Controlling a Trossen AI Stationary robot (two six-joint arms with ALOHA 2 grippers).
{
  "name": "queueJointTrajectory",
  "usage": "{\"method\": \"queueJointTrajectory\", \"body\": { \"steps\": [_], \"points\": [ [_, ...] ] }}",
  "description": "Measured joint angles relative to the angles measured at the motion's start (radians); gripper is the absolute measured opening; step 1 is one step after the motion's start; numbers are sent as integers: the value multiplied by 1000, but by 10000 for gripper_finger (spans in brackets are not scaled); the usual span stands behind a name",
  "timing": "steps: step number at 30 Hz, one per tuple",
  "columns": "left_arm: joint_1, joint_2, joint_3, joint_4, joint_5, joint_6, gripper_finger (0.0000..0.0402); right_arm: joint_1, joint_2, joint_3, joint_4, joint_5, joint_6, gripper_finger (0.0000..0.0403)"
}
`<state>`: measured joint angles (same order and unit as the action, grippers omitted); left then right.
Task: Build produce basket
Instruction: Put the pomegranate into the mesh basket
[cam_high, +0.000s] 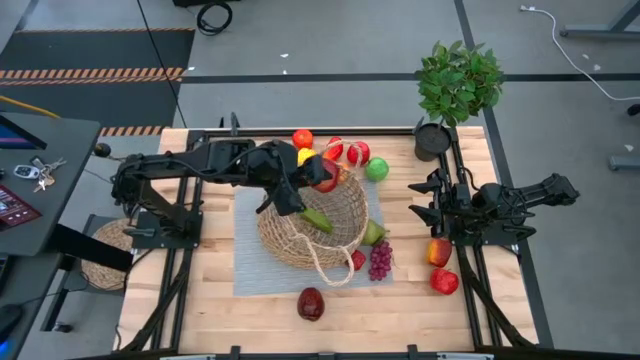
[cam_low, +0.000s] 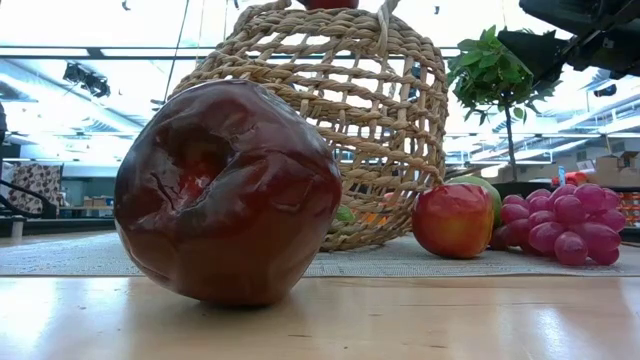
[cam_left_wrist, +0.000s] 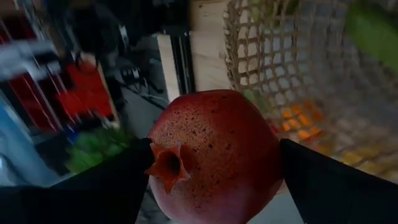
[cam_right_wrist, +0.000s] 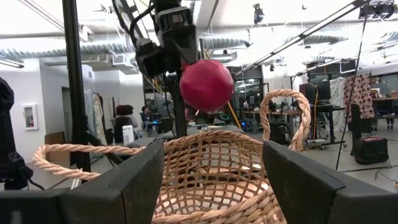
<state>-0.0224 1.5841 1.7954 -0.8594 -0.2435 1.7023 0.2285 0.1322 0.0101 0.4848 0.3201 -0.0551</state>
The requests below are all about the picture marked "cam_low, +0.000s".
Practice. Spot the green leafy plant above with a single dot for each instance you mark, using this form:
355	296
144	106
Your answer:
487	70

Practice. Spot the red orange object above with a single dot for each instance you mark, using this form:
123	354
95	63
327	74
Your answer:
575	178

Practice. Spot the black curved bar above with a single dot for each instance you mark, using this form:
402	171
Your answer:
52	210

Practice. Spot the grey woven placemat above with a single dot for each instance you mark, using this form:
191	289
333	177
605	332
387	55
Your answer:
400	262

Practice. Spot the shelf items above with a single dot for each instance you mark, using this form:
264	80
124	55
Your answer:
97	202

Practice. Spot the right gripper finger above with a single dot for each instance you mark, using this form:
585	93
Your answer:
537	50

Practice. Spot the long green cucumber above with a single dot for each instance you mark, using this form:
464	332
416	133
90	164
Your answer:
345	214

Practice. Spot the red yellow apple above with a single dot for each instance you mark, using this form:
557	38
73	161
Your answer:
452	222

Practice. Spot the woven wicker basket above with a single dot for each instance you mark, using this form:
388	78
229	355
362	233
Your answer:
350	75

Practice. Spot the black hanging device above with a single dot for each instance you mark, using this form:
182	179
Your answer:
606	90

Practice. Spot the orange fruit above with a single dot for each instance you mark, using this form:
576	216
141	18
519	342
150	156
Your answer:
376	218

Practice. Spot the cardboard boxes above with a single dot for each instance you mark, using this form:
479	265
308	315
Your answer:
617	170

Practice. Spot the black ceiling fixture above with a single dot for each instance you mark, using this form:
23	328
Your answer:
90	82

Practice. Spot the brown patterned box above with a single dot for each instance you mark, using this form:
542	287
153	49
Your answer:
35	185

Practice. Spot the green pear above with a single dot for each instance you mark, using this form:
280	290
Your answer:
495	197

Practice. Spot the purple grape bunch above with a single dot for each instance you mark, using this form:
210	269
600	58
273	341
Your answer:
565	225

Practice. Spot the orange shelf rack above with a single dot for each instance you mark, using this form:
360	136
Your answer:
631	205

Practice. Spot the black plant pot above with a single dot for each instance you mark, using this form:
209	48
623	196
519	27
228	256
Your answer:
520	189

